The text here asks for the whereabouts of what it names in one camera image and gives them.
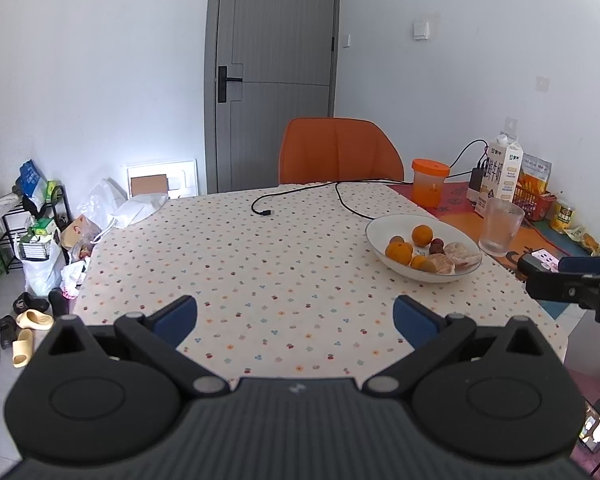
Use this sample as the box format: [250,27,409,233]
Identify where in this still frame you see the orange printed placemat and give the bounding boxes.
[387,180,573,281]

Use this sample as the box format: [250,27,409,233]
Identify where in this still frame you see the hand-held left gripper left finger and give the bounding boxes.
[31,295,230,402]

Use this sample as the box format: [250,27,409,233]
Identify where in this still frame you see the black door handle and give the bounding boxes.
[217,65,244,104]

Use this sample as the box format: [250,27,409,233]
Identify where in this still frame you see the smartphone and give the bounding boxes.
[577,397,600,456]

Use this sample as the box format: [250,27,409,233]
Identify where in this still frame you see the yellow snack packet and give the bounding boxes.
[567,225,600,256]

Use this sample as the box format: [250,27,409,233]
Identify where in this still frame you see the tan peeled pomelo piece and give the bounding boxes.
[425,253,456,276]

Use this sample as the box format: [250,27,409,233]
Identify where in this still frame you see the white foam packaging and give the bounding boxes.
[127,160,199,200]

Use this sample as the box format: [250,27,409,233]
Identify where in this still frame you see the green white boxes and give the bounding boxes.
[27,217,61,241]

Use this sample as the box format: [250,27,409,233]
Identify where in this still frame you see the red plastic basket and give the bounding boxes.
[512,182,556,222]

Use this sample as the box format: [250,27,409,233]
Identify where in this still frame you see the red white plastic bag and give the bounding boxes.
[60,257,91,301]

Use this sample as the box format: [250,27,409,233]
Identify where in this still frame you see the black wall cable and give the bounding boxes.
[447,139,488,171]

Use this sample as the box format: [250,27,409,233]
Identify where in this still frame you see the pale peeled pomelo piece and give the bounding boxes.
[444,242,482,268]

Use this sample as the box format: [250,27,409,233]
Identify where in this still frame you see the white milk carton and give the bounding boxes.
[487,132,524,206]

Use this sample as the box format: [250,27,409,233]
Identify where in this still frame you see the grey door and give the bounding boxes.
[205,0,341,196]

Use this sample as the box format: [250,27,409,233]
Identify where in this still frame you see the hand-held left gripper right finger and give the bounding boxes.
[363,295,564,397]

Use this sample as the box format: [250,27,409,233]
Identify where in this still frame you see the orange lidded plastic cup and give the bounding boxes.
[412,158,451,207]

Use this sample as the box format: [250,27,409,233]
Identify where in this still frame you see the orange chair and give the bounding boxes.
[279,118,405,184]

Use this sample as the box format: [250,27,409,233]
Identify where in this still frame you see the brown cardboard sheet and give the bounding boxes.
[131,175,168,196]

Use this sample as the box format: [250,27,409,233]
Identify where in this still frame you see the yellow slipper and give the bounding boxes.
[11,329,35,368]
[16,310,56,332]

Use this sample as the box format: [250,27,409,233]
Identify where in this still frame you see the yellow can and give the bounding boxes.
[551,199,576,233]

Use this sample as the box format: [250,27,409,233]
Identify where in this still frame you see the dotted white tablecloth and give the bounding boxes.
[73,182,568,381]

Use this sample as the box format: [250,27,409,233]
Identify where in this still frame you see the white plate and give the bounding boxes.
[365,214,482,283]

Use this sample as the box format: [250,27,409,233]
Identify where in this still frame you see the blue bag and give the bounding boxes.
[19,160,48,198]

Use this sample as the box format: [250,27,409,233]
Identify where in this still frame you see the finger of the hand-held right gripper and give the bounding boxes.
[556,255,600,276]
[526,266,600,307]

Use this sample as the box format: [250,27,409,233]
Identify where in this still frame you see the ribbed clear glass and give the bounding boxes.
[478,197,525,256]

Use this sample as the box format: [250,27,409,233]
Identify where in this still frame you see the clear plastic bag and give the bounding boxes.
[77,177,128,231]

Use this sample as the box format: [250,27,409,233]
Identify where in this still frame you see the grey power strip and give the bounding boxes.
[522,249,562,272]

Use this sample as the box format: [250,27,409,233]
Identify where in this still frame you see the white orange snack bag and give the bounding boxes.
[520,154,552,196]

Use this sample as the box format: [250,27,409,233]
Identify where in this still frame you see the black shoe rack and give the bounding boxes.
[0,185,73,281]

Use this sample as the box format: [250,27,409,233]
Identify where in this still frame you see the black shoe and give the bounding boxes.
[0,315,20,350]

